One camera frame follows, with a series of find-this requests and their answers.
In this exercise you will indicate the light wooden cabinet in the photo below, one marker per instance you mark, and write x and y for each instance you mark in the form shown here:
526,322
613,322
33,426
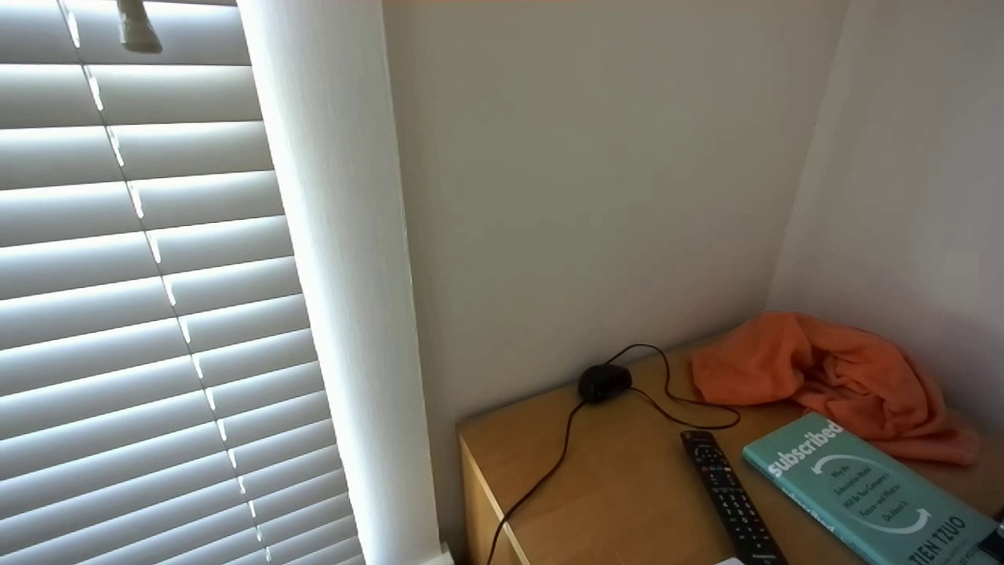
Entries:
554,483

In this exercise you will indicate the blind tilt wand handle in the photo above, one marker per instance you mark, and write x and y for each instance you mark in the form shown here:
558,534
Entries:
137,29

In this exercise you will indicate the teal paperback book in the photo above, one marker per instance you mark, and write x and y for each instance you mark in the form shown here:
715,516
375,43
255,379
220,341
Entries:
863,498

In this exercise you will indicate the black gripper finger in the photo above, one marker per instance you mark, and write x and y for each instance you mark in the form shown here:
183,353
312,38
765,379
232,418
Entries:
992,548

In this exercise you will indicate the white venetian window blind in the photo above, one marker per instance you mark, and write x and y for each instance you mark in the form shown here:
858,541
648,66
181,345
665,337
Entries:
161,401

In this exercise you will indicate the black TV remote control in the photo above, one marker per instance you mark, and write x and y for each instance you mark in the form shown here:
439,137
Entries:
733,505

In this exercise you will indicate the white window frame post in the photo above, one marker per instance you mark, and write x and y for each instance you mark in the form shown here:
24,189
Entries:
323,90

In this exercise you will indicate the small black puck device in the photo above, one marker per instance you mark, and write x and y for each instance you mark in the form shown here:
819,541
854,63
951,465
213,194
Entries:
604,381

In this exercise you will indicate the orange crumpled cloth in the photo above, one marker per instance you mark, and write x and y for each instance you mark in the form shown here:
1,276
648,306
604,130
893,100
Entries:
849,376

